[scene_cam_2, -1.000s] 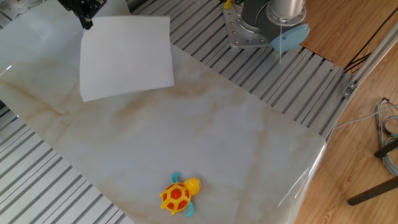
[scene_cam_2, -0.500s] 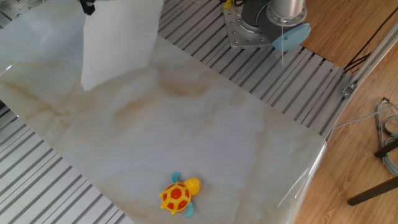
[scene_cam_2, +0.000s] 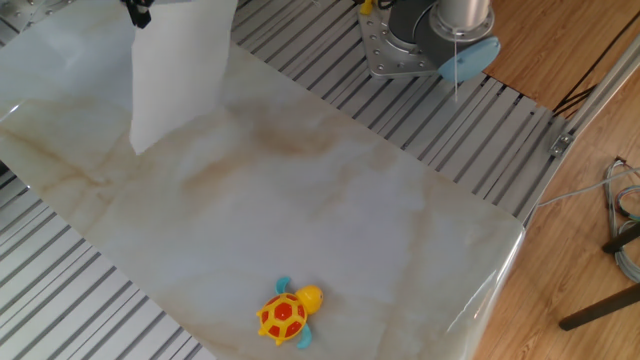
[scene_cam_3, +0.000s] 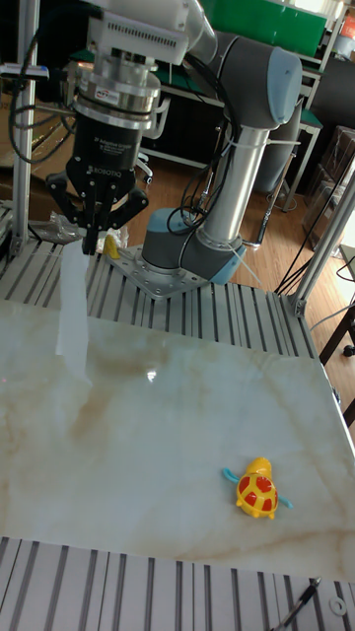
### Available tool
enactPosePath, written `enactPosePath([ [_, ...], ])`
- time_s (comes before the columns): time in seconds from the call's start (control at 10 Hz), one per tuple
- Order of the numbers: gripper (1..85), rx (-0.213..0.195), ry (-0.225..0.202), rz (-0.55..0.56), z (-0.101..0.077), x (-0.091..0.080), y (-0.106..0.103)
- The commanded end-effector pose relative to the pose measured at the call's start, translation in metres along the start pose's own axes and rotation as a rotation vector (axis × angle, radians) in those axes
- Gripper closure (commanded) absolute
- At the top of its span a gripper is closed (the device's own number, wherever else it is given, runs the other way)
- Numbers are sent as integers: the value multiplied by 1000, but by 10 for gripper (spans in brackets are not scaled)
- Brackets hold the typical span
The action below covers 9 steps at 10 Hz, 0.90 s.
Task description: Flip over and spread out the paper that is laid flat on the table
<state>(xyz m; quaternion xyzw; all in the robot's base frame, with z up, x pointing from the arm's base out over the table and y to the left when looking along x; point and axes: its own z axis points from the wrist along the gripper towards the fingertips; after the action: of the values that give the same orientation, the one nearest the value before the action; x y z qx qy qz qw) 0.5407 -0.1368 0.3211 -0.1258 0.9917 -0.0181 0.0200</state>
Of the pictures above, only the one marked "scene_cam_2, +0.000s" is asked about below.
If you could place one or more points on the dark wooden chair leg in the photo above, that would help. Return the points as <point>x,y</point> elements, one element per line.
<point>622,239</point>
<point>600,307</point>

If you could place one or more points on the bolted silver corner plate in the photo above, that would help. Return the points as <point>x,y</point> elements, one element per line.
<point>25,10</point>

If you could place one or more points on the metal corner bracket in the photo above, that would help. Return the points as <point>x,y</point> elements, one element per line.
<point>561,144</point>

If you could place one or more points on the marble pattern table mat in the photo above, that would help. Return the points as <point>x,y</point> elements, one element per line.
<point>360,230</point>

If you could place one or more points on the white zip tie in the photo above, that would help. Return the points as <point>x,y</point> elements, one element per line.
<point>456,65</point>

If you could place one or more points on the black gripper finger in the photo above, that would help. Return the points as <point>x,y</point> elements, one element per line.
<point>131,10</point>
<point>145,12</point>

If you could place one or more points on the yellow plastic connector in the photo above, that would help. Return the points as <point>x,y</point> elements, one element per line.
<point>366,6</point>

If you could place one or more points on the white paper sheet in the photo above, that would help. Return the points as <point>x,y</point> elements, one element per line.
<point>175,75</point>

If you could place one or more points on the silver UR5 robot arm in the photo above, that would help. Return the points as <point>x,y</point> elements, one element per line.
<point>430,35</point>

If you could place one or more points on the yellow orange toy turtle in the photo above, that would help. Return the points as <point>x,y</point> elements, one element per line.
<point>282,317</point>

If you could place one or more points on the aluminium frame rail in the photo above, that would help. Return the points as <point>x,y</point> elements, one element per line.
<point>600,90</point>

